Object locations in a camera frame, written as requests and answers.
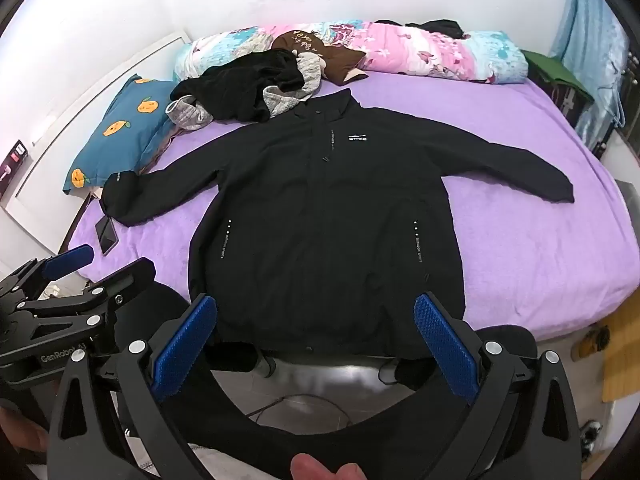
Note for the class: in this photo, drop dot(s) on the black chair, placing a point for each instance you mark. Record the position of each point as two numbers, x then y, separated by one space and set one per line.
350 440

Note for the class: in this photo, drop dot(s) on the black and white shoe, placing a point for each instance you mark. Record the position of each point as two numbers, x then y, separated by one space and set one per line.
592 435

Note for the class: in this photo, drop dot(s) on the light blue curtain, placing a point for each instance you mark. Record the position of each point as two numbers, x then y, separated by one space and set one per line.
585 20

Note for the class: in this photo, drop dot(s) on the black cloth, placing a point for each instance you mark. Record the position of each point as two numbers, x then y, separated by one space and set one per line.
440 27

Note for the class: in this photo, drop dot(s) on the black and grey hoodie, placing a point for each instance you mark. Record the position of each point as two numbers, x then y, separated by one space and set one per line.
235 85

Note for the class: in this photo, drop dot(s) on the red and black box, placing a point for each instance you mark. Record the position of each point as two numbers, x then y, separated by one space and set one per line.
12 165

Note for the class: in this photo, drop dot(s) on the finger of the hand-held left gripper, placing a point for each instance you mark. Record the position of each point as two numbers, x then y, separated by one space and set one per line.
125 280
67 260

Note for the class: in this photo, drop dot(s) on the person's left hand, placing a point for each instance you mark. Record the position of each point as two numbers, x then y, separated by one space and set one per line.
22 432

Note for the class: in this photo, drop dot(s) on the green cloth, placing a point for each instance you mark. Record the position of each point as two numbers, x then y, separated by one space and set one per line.
555 72

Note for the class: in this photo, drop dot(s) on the yellow and black object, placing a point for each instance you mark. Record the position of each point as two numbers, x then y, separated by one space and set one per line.
592 342

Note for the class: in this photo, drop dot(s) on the purple bed sheet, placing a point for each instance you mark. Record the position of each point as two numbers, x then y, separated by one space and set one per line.
500 260

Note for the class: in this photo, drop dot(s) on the white headboard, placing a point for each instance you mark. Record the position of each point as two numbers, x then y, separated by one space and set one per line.
75 95

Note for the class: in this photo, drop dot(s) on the brown garment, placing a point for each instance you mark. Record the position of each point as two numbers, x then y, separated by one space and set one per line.
335 60

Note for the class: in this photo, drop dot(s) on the teal pillow with orange print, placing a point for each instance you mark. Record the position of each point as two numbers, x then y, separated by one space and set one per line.
120 125

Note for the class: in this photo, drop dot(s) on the dark printed box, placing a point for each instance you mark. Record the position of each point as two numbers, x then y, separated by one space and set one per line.
570 105

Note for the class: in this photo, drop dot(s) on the black jacket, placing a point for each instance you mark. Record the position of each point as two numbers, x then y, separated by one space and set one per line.
320 235

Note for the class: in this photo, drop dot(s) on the person's right hand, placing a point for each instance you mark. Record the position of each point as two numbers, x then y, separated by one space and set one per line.
320 467

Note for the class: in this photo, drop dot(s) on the blue clothes hanger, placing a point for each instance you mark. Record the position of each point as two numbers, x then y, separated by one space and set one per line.
617 105

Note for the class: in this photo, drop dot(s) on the smartphone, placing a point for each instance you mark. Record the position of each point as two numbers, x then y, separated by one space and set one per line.
106 237

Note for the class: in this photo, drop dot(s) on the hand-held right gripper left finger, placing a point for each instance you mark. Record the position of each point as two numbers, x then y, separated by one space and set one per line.
185 347

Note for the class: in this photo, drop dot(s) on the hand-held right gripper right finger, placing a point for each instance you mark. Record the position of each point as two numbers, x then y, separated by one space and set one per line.
445 347

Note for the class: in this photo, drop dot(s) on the floral pink and blue quilt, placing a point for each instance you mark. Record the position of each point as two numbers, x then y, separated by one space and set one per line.
425 55

